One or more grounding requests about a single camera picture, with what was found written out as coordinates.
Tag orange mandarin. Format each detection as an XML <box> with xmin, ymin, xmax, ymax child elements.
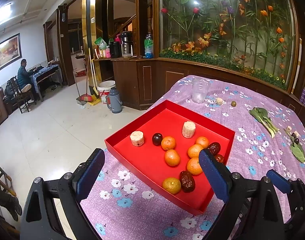
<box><xmin>187</xmin><ymin>157</ymin><xmax>203</xmax><ymax>176</ymax></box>
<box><xmin>187</xmin><ymin>144</ymin><xmax>203</xmax><ymax>158</ymax></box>
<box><xmin>161</xmin><ymin>136</ymin><xmax>176</xmax><ymax>151</ymax></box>
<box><xmin>195</xmin><ymin>137</ymin><xmax>209</xmax><ymax>148</ymax></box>

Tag dark red jujube date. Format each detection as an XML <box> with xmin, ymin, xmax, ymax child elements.
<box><xmin>207</xmin><ymin>142</ymin><xmax>221</xmax><ymax>156</ymax></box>

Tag round red jujube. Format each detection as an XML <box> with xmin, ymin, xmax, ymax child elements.
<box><xmin>180</xmin><ymin>171</ymin><xmax>195</xmax><ymax>193</ymax></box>

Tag square white banana chunk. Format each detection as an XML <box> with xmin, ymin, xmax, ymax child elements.
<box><xmin>182</xmin><ymin>121</ymin><xmax>196</xmax><ymax>138</ymax></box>

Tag round white banana chunk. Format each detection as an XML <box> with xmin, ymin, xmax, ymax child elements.
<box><xmin>130</xmin><ymin>131</ymin><xmax>144</xmax><ymax>147</ymax></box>

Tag dark plum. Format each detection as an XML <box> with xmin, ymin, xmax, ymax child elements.
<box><xmin>152</xmin><ymin>133</ymin><xmax>163</xmax><ymax>146</ymax></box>

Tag large green leaf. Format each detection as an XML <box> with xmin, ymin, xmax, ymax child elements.
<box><xmin>285</xmin><ymin>129</ymin><xmax>305</xmax><ymax>164</ymax></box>

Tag dark cherries on leaf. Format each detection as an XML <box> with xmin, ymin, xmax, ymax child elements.
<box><xmin>291</xmin><ymin>133</ymin><xmax>299</xmax><ymax>145</ymax></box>

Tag purple floral tablecloth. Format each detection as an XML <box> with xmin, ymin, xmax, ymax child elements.
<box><xmin>80</xmin><ymin>74</ymin><xmax>305</xmax><ymax>240</ymax></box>

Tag red shallow tray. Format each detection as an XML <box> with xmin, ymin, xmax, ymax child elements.
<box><xmin>105</xmin><ymin>100</ymin><xmax>235</xmax><ymax>215</ymax></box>

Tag green bok choy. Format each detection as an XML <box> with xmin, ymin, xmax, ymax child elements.
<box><xmin>249</xmin><ymin>107</ymin><xmax>279</xmax><ymax>139</ymax></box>

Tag small pale banana piece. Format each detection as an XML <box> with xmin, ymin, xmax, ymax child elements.
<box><xmin>215</xmin><ymin>98</ymin><xmax>223</xmax><ymax>106</ymax></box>

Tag grey thermos jug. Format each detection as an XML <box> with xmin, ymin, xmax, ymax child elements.
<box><xmin>106</xmin><ymin>87</ymin><xmax>123</xmax><ymax>114</ymax></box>

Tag red broom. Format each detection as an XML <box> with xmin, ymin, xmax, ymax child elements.
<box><xmin>75</xmin><ymin>48</ymin><xmax>101</xmax><ymax>106</ymax></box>

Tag white plastic bucket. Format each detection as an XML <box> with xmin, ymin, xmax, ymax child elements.
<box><xmin>97</xmin><ymin>80</ymin><xmax>116</xmax><ymax>104</ymax></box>

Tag clear plastic cup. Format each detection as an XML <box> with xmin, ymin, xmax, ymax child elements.
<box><xmin>192</xmin><ymin>77</ymin><xmax>208</xmax><ymax>104</ymax></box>

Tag wooden chair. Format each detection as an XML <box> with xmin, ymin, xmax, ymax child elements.
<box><xmin>9</xmin><ymin>77</ymin><xmax>36</xmax><ymax>113</ymax></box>

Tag wooden counter cabinet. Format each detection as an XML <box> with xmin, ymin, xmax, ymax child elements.
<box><xmin>94</xmin><ymin>58</ymin><xmax>305</xmax><ymax>127</ymax></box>

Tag blue covered desk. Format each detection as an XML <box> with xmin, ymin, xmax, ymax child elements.
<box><xmin>30</xmin><ymin>64</ymin><xmax>63</xmax><ymax>101</ymax></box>

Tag seated person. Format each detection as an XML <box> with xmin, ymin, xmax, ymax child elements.
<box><xmin>17</xmin><ymin>59</ymin><xmax>36</xmax><ymax>94</ymax></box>

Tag dark thermos flask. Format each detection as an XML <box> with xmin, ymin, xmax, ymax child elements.
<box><xmin>121</xmin><ymin>31</ymin><xmax>133</xmax><ymax>58</ymax></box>

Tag framed landscape painting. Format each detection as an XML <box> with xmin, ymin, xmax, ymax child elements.
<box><xmin>0</xmin><ymin>33</ymin><xmax>22</xmax><ymax>71</ymax></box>

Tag green label water bottle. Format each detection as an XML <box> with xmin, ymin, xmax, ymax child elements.
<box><xmin>144</xmin><ymin>33</ymin><xmax>153</xmax><ymax>59</ymax></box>

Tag artificial flower display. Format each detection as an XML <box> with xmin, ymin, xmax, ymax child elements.
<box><xmin>159</xmin><ymin>0</ymin><xmax>295</xmax><ymax>89</ymax></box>

